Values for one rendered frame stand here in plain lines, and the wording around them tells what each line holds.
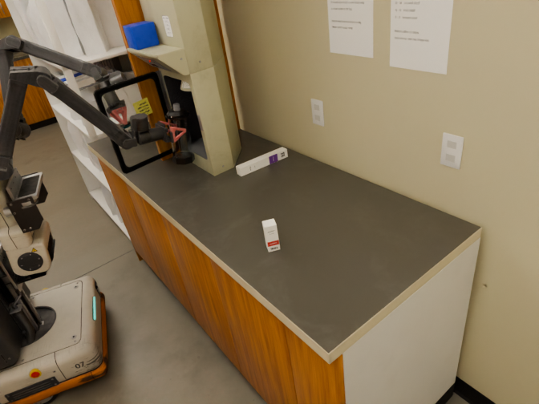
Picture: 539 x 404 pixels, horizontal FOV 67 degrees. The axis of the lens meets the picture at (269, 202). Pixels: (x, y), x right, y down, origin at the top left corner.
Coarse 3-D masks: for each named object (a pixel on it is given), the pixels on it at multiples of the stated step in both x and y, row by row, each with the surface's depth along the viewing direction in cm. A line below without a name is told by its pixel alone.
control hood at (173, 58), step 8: (128, 48) 175; (144, 48) 169; (152, 48) 167; (160, 48) 164; (168, 48) 162; (176, 48) 160; (136, 56) 178; (144, 56) 165; (152, 56) 156; (160, 56) 154; (168, 56) 156; (176, 56) 158; (184, 56) 160; (160, 64) 165; (168, 64) 157; (176, 64) 159; (184, 64) 161; (176, 72) 164; (184, 72) 162
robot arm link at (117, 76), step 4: (92, 68) 181; (96, 68) 181; (92, 72) 181; (96, 72) 181; (116, 72) 183; (120, 72) 183; (96, 76) 181; (100, 76) 181; (104, 76) 182; (108, 76) 183; (112, 76) 183; (116, 76) 183; (120, 76) 182; (124, 76) 186; (96, 80) 182; (100, 80) 184; (112, 80) 182; (116, 80) 182; (120, 80) 182
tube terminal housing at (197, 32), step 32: (160, 0) 156; (192, 0) 154; (160, 32) 169; (192, 32) 158; (192, 64) 163; (224, 64) 185; (192, 96) 170; (224, 96) 182; (224, 128) 182; (224, 160) 189
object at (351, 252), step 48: (96, 144) 243; (144, 192) 184; (192, 192) 178; (240, 192) 173; (288, 192) 168; (336, 192) 163; (384, 192) 158; (192, 240) 154; (240, 240) 145; (288, 240) 141; (336, 240) 138; (384, 240) 134; (432, 240) 131; (288, 288) 122; (336, 288) 119; (384, 288) 117; (336, 336) 105
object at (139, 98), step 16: (144, 80) 183; (112, 96) 176; (128, 96) 181; (144, 96) 186; (112, 112) 178; (128, 112) 183; (144, 112) 188; (160, 112) 194; (128, 128) 185; (144, 144) 193; (160, 144) 199; (128, 160) 190
